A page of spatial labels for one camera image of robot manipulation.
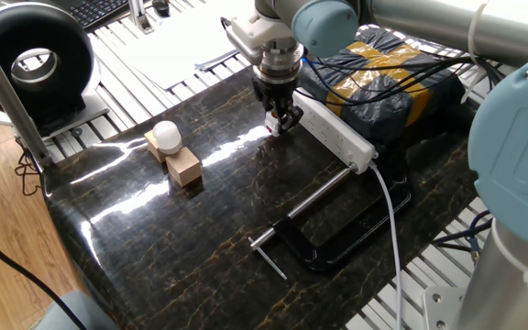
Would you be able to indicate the light blue seat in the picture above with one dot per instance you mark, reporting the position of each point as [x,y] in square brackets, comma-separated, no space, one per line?
[76,311]

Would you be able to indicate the silver robot mounting plate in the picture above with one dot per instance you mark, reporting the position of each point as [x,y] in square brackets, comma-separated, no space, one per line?
[443,307]

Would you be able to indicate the silver stand post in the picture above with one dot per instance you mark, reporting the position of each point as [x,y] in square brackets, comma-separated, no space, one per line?
[140,16]

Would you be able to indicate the black wrapped package yellow tape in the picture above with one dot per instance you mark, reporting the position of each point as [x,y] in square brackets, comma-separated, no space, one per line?
[383,105]

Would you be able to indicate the black keyboard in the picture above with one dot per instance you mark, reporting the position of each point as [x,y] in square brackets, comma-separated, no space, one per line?
[99,9]

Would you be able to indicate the black C-clamp steel screw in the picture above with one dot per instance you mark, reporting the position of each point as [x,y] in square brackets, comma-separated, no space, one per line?
[328,256]

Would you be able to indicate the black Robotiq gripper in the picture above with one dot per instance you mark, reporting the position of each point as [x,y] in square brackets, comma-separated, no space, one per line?
[275,94]

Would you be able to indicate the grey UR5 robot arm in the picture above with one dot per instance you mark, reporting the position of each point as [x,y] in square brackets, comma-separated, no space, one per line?
[323,23]

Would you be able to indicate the black computer mouse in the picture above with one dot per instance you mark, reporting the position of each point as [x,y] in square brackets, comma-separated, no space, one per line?
[161,7]

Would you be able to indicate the light wooden cube block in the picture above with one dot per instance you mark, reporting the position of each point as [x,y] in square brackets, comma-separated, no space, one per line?
[151,146]
[183,167]

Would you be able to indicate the white power strip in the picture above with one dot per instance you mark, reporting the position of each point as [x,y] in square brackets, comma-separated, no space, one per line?
[333,128]

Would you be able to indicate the aluminium frame post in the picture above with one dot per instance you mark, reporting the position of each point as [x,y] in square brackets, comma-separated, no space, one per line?
[3,91]

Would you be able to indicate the white paper sheet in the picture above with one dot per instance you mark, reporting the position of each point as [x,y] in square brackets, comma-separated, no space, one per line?
[177,50]

